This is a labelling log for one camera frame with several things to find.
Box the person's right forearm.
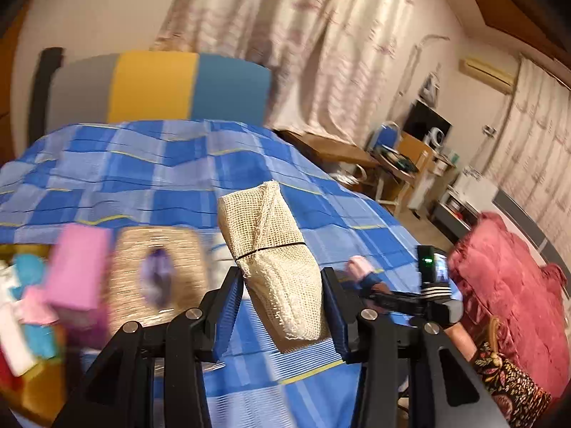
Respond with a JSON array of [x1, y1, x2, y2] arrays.
[[446, 323, 481, 367]]

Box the red cloth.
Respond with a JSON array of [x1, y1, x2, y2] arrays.
[[0, 351, 24, 394]]

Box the beige mesh pouch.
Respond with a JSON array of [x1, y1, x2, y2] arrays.
[[217, 179, 333, 352]]

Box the white low cabinet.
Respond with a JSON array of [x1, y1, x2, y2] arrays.
[[446, 172, 501, 229]]

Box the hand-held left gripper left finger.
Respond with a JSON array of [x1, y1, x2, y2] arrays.
[[51, 266, 245, 428]]

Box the round side table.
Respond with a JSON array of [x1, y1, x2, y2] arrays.
[[372, 146, 419, 215]]

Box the pale striped curtain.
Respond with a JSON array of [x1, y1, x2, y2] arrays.
[[484, 53, 571, 250]]

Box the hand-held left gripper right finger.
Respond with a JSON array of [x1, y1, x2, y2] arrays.
[[320, 266, 509, 428]]

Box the red quilt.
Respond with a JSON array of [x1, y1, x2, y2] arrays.
[[446, 212, 571, 407]]

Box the wall air conditioner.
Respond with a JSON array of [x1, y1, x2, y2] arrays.
[[459, 56, 519, 96]]

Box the white cloth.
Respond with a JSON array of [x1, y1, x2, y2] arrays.
[[0, 307, 37, 378]]

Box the grey yellow blue chair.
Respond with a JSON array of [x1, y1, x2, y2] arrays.
[[29, 47, 274, 138]]

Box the blue plaid bed sheet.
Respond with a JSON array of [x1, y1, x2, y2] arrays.
[[0, 118, 422, 428]]

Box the woven straw tissue cover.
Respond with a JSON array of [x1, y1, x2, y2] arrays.
[[107, 227, 210, 322]]

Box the pale patterned curtain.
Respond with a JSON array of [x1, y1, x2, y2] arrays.
[[152, 0, 469, 161]]

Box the person's dark floral garment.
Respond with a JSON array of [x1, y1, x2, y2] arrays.
[[470, 343, 553, 428]]

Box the pink sponge block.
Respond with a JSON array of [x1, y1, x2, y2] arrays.
[[45, 224, 115, 349]]

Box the low wooden table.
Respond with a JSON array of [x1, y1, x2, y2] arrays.
[[274, 129, 381, 175]]

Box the gold box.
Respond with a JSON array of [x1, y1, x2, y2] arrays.
[[0, 243, 87, 425]]

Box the black monitor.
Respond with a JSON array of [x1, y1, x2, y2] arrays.
[[401, 100, 453, 143]]

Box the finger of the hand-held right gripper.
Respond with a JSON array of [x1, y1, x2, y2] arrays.
[[356, 273, 402, 309]]

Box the wooden cabinet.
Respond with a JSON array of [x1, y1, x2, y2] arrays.
[[396, 133, 435, 208]]

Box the small pink soft item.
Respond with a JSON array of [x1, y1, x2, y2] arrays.
[[347, 255, 379, 281]]

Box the teal cloth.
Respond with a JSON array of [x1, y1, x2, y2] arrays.
[[11, 253, 48, 300], [22, 323, 64, 361]]

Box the pink cloth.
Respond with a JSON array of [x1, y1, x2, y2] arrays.
[[21, 285, 60, 327]]

